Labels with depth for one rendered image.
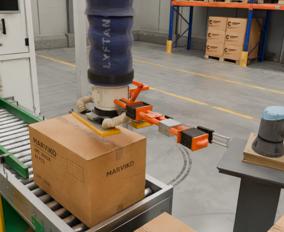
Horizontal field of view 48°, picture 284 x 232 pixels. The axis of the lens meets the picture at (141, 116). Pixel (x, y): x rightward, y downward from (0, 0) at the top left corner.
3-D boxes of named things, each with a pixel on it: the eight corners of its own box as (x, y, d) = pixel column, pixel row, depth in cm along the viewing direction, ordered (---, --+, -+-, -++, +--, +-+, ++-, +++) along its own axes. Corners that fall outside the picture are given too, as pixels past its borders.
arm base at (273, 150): (257, 138, 211) (260, 125, 206) (287, 148, 201) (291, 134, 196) (246, 150, 196) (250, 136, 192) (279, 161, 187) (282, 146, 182)
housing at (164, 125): (157, 131, 128) (157, 121, 127) (170, 128, 132) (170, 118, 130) (168, 137, 123) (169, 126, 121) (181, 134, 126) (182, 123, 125)
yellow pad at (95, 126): (71, 115, 171) (71, 106, 170) (88, 112, 177) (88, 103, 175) (101, 137, 145) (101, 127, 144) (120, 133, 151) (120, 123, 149)
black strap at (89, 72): (79, 75, 161) (79, 67, 160) (119, 71, 174) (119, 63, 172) (101, 85, 144) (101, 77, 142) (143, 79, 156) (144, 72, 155)
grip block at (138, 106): (124, 115, 144) (124, 103, 142) (142, 112, 150) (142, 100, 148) (135, 121, 138) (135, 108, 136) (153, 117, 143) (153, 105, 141)
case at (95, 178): (33, 182, 205) (27, 124, 191) (85, 162, 232) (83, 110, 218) (90, 229, 166) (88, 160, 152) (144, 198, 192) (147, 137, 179)
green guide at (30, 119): (-2, 105, 344) (-3, 97, 341) (8, 103, 351) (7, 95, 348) (84, 158, 237) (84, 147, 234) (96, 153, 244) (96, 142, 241)
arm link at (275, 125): (257, 127, 203) (263, 101, 196) (286, 132, 198) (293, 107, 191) (257, 138, 190) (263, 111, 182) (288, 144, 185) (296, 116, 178)
